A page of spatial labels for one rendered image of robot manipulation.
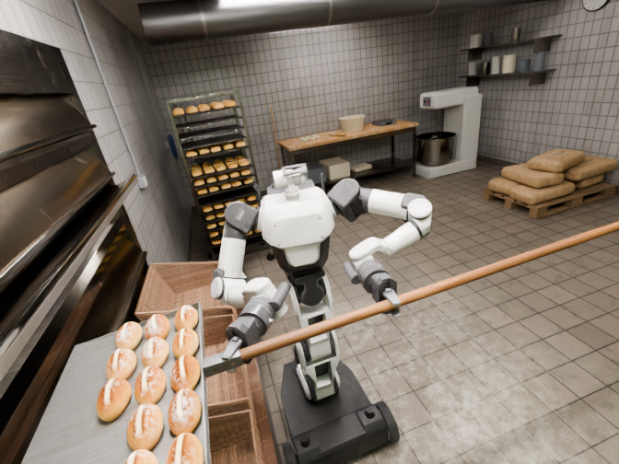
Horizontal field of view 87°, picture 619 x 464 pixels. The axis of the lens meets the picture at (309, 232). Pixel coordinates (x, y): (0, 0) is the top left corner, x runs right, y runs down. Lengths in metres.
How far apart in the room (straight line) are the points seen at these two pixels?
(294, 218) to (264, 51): 4.70
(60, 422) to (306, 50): 5.52
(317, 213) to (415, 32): 5.77
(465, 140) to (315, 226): 5.10
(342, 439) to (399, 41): 5.93
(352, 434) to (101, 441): 1.28
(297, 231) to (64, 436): 0.81
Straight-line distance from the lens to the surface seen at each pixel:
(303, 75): 5.83
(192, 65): 5.59
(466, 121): 6.05
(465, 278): 1.05
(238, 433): 1.46
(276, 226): 1.17
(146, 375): 0.88
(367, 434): 1.91
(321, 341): 1.59
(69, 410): 1.00
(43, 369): 1.25
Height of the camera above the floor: 1.81
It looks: 25 degrees down
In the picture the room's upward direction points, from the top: 8 degrees counter-clockwise
